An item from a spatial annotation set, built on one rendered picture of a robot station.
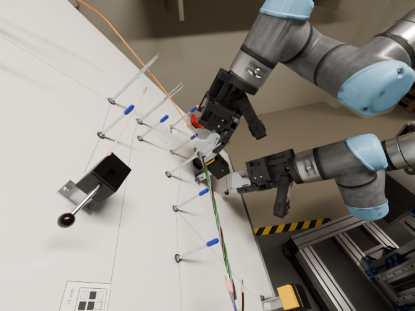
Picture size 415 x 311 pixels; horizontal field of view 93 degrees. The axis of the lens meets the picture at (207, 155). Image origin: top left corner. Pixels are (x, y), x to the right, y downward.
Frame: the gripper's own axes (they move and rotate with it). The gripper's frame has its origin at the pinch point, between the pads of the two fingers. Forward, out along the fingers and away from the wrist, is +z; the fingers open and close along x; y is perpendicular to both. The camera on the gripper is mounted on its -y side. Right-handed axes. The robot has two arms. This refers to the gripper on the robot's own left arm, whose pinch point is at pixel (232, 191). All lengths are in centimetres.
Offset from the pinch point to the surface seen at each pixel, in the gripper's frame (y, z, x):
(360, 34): 120, -72, -260
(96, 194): 7.6, -9.2, 40.6
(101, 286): -2.3, -6.4, 41.0
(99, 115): 22.3, 2.1, 32.7
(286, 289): -21.9, -11.6, 8.3
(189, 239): -4.6, -2.2, 22.9
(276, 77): 103, 22, -205
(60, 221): 5.8, -10.6, 44.6
